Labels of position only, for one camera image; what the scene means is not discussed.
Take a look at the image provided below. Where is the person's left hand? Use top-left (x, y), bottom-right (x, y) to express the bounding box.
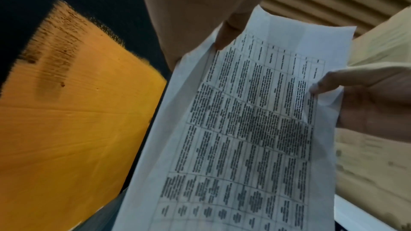
top-left (309, 62), bottom-right (411, 135)

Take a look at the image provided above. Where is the person's right hand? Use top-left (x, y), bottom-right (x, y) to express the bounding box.
top-left (214, 9), bottom-right (257, 51)

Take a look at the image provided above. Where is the white printed paper sheet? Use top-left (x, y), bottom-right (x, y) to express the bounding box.
top-left (112, 5), bottom-right (357, 231)

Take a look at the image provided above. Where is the person's right forearm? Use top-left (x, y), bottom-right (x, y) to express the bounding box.
top-left (132, 0), bottom-right (278, 71)

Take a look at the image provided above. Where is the white tray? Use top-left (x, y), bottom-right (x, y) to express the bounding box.
top-left (333, 194), bottom-right (411, 231)

